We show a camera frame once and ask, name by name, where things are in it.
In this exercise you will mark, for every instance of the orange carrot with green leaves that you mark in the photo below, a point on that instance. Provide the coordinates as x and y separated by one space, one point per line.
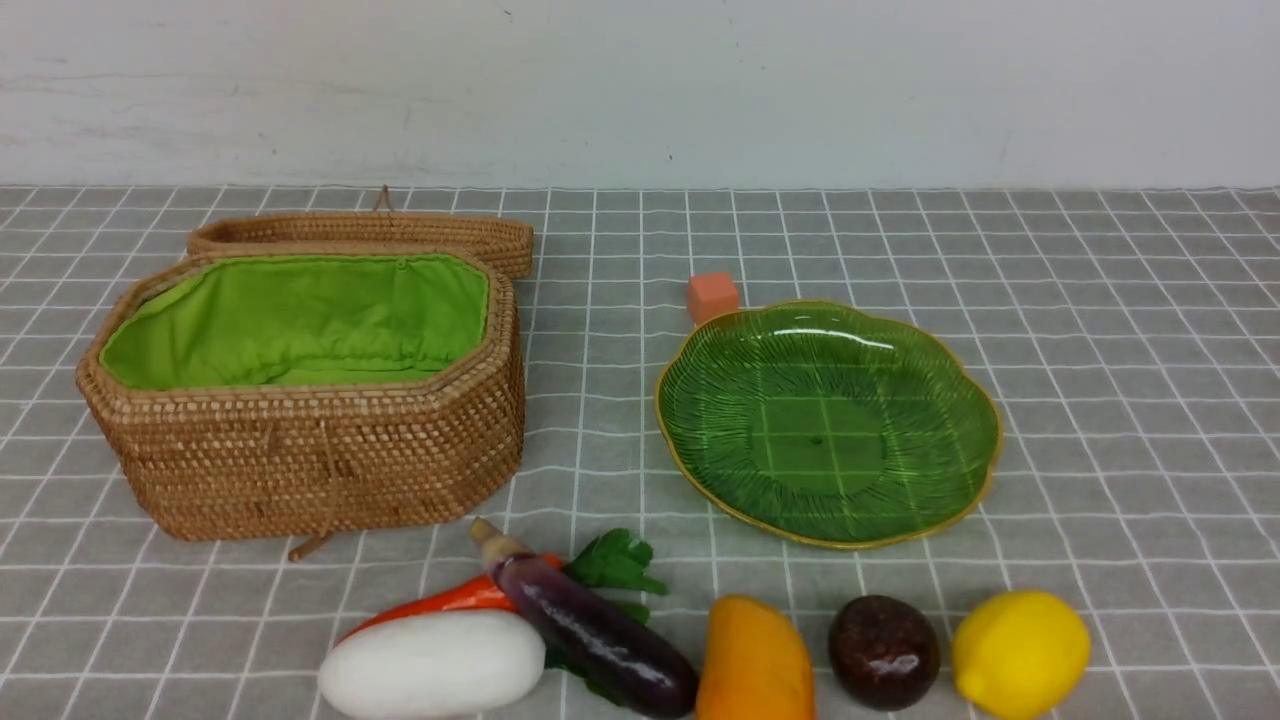
615 560

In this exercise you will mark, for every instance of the purple eggplant toy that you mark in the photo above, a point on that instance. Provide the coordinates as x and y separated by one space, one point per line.
629 661

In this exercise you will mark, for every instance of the orange mango toy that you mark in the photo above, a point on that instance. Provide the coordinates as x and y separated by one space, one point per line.
756 665

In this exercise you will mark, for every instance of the white radish toy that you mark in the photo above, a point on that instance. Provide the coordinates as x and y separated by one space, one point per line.
431 666

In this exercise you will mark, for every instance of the dark red passion fruit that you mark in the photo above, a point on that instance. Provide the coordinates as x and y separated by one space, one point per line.
884 652

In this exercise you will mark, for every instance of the small orange cube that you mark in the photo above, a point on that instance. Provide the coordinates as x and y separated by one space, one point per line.
710 295

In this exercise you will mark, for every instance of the woven wicker basket lid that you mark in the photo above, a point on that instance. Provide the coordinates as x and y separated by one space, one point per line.
506 245

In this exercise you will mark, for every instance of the green glass leaf plate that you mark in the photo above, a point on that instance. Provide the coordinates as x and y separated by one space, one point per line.
827 426

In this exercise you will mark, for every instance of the woven wicker basket green lining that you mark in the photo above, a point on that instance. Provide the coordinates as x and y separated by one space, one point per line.
311 390

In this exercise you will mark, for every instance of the yellow lemon toy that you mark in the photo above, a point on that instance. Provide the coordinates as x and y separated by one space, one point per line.
1020 653

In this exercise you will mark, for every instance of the grey checked tablecloth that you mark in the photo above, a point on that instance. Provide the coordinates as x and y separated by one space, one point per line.
1129 338

